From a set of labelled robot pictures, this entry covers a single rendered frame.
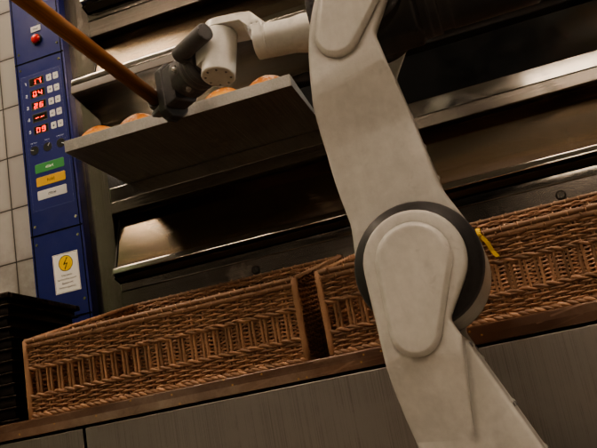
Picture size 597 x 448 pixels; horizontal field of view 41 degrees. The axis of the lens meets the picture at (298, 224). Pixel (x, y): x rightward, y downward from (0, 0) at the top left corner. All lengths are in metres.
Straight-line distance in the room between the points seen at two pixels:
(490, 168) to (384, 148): 0.93
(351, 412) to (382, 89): 0.56
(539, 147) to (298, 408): 0.88
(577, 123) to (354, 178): 1.03
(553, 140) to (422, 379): 1.10
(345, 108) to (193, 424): 0.65
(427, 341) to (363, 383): 0.46
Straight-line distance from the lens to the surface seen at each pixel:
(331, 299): 1.36
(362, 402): 1.28
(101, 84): 2.08
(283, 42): 1.49
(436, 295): 0.83
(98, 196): 2.17
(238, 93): 1.74
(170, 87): 1.65
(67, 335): 1.55
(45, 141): 2.27
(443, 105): 1.92
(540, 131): 1.89
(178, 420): 1.38
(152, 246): 2.05
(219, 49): 1.52
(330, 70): 0.95
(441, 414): 0.87
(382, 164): 0.93
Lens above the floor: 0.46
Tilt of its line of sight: 15 degrees up
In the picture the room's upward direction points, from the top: 11 degrees counter-clockwise
